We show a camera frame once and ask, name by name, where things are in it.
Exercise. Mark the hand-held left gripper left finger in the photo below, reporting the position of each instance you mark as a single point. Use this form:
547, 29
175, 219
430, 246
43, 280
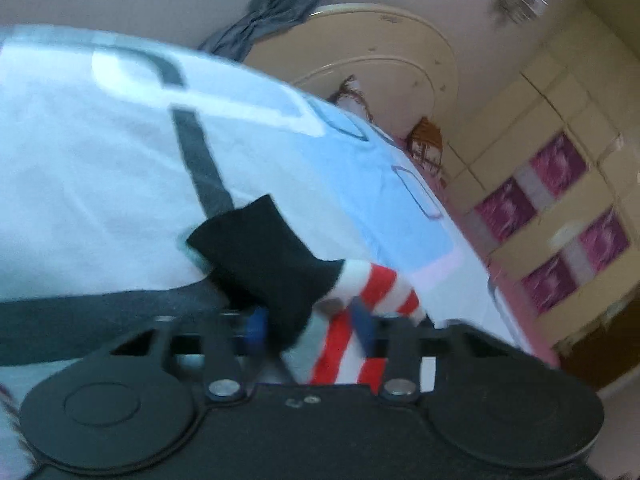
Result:
256, 326

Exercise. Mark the pink bed sheet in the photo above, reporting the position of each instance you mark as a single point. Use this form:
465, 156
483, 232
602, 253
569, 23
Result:
470, 240

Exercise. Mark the brown wooden door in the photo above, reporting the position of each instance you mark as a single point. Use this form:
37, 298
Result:
600, 360

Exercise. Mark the printed pillow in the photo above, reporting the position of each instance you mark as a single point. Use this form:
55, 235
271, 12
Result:
425, 145

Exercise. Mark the cream curved headboard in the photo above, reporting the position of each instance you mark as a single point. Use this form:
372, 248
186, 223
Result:
390, 40

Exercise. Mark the blue white patterned bed sheet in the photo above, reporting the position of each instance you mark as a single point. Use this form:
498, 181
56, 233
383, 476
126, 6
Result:
75, 160

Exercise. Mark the ceiling light fixture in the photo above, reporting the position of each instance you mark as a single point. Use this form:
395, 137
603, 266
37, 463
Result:
517, 0

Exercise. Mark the cream cabinet with pink panels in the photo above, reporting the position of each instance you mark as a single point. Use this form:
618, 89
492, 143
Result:
550, 110

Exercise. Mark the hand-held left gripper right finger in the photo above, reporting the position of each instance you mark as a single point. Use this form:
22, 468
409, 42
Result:
363, 329

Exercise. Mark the black white red striped sweater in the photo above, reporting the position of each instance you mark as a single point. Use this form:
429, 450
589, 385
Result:
260, 255

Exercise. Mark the grey curtain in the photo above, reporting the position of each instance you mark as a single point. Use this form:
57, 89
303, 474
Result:
270, 20

